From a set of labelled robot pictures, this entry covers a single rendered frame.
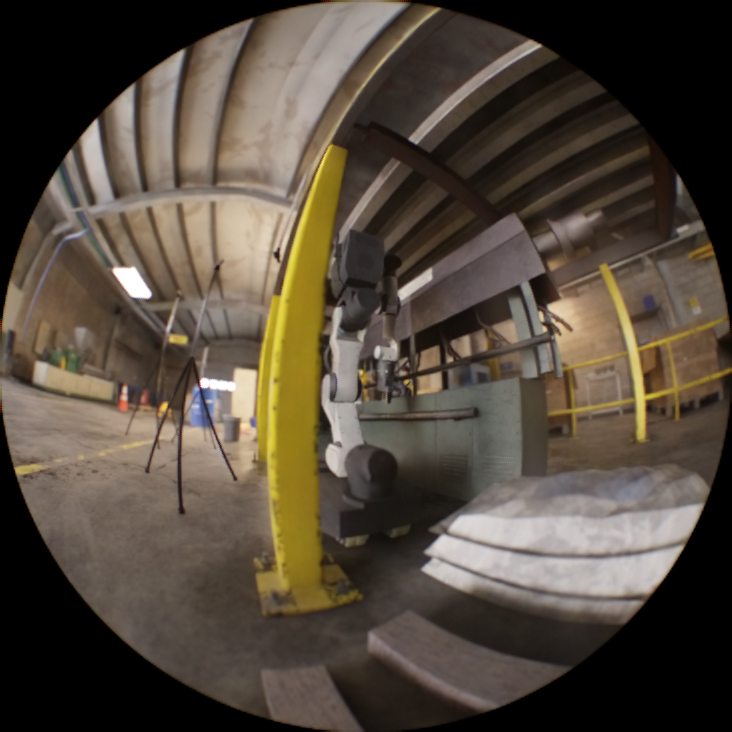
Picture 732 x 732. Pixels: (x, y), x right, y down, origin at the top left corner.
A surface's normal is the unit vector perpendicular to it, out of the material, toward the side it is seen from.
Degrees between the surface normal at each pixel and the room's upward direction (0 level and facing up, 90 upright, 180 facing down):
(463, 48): 180
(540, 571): 67
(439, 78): 180
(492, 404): 90
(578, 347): 90
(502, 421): 90
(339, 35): 171
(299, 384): 90
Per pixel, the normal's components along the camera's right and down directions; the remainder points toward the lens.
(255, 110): 0.13, 0.98
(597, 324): -0.88, -0.11
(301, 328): 0.48, -0.20
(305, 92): -0.14, 0.94
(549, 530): -0.74, -0.51
